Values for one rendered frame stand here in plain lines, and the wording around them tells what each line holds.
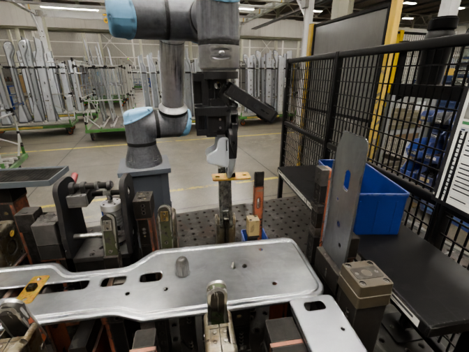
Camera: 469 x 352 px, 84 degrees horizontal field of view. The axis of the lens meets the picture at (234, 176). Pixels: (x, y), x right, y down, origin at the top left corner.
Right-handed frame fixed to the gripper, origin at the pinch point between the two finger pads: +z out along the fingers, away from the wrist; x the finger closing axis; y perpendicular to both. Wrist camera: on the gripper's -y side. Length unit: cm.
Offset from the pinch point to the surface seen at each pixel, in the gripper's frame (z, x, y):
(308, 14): -149, -635, -287
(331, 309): 26.7, 15.9, -18.6
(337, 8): -171, -678, -384
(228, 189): 11.4, -14.8, -1.3
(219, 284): 14.8, 17.4, 5.0
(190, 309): 26.8, 10.7, 10.8
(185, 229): 57, -67, 14
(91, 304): 26.3, 6.4, 31.8
